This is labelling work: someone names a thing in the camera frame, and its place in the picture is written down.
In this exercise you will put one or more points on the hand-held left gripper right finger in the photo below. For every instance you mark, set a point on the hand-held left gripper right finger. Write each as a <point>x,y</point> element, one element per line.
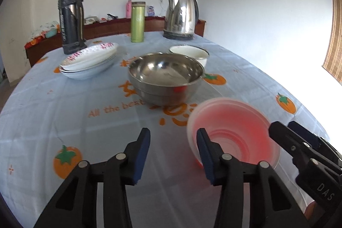
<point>207,156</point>

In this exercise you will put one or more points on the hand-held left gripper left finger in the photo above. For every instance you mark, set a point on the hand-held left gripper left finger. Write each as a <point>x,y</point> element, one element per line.
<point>140,156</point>

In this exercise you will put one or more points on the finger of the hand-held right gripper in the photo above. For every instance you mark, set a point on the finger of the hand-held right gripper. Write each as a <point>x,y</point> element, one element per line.
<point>286,137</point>
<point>304,133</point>

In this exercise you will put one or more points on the red plastic bowl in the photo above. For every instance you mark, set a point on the red plastic bowl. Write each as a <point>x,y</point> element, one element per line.
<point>235,131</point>

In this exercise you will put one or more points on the stainless steel bowl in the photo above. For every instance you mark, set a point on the stainless steel bowl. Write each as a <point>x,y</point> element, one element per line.
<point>165,70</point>

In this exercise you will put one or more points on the blue patterned plate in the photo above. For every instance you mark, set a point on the blue patterned plate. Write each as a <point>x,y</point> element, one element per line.
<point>85,75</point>

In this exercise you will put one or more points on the white enamel bowl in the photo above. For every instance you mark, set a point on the white enamel bowl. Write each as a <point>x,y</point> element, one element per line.
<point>187,53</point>

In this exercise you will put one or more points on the pink floral plate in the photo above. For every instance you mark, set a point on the pink floral plate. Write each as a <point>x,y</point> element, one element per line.
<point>88,53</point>

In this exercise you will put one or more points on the bamboo window blind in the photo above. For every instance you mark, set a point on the bamboo window blind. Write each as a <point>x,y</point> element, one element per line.
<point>335,43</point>

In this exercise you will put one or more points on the brown wooden sideboard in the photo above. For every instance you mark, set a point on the brown wooden sideboard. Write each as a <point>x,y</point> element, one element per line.
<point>107,29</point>

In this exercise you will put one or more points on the green thermos bottle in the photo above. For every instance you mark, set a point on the green thermos bottle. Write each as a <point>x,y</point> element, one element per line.
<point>137,22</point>

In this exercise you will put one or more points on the colourful cloth pile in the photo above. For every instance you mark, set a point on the colourful cloth pile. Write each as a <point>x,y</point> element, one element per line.
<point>92,20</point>

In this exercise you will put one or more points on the stainless electric kettle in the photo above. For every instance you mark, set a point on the stainless electric kettle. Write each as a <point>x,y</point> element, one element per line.
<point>179,14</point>

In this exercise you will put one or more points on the white packet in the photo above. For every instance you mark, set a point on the white packet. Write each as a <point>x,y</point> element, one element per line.
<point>151,11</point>

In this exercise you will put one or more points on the pink thermos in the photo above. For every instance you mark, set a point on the pink thermos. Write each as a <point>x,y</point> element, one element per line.
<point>129,9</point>

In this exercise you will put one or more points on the large black thermos flask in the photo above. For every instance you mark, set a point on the large black thermos flask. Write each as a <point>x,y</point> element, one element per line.
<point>70,22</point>

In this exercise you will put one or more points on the teal basin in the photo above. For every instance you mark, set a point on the teal basin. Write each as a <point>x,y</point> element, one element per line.
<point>51,33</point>

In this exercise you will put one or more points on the orange fruit box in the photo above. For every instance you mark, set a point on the orange fruit box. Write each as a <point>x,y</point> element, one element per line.
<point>36,41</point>

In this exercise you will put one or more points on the mesh food cover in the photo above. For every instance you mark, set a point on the mesh food cover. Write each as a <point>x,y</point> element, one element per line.
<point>45,27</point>

